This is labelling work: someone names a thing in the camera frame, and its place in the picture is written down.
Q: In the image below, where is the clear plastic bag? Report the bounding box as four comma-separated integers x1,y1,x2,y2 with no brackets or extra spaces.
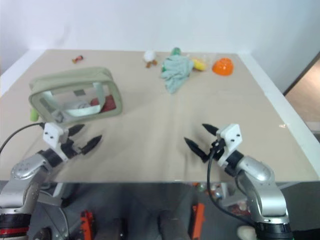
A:
185,52,218,73

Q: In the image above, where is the green cylinder object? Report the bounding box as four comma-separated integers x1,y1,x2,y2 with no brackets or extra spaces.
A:
29,107,40,122

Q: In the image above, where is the beige table cover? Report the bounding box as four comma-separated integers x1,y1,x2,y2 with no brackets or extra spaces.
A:
0,48,313,184

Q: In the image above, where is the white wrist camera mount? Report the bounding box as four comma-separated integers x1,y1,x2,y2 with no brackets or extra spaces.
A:
42,122,69,163
215,123,243,168

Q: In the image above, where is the red cloth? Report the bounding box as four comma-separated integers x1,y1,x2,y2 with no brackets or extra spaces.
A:
90,95,118,112

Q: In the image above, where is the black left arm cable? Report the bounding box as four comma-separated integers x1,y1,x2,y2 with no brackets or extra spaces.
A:
0,121,46,154

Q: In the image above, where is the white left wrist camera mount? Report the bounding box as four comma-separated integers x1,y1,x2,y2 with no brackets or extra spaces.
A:
42,122,69,163

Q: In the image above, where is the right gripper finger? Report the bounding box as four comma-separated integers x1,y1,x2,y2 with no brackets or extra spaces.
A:
201,123,221,138
183,136,210,164

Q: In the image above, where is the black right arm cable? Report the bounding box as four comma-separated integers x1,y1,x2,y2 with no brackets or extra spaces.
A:
206,143,256,225

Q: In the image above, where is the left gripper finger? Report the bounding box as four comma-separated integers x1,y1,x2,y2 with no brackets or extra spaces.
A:
80,134,104,156
67,124,86,138

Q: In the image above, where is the silver robot body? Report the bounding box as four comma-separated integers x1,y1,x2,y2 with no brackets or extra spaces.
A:
29,182,70,240

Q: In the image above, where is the cream round object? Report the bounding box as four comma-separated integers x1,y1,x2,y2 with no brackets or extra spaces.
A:
236,225,257,240

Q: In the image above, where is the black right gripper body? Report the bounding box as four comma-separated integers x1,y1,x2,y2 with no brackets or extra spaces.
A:
210,138,226,158

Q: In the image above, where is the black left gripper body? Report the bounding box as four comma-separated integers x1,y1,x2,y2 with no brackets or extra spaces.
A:
59,138,83,160

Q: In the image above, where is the brown wooden door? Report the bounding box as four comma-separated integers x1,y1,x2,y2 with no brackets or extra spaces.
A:
282,51,320,97

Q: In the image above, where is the yellow banana toy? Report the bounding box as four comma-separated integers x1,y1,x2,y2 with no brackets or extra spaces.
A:
191,58,208,71

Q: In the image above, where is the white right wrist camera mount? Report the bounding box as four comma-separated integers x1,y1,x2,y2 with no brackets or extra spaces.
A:
215,123,243,168

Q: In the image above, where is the clear green-trimmed toiletry pouch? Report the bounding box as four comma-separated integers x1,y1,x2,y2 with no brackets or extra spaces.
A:
27,66,124,125

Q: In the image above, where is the orange plastic bowl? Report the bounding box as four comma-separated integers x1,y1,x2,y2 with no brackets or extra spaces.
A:
212,57,236,76

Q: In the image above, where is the white duck toy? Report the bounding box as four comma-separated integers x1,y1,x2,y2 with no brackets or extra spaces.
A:
143,50,159,69

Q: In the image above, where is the orange black tool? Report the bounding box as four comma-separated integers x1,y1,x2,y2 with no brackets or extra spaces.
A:
190,202,206,240
79,209,95,240

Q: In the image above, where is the light blue cloth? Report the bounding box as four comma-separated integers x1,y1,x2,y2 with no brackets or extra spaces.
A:
159,54,195,95

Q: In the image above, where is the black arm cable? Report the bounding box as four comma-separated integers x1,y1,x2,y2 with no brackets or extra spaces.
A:
0,121,46,154
206,143,256,225

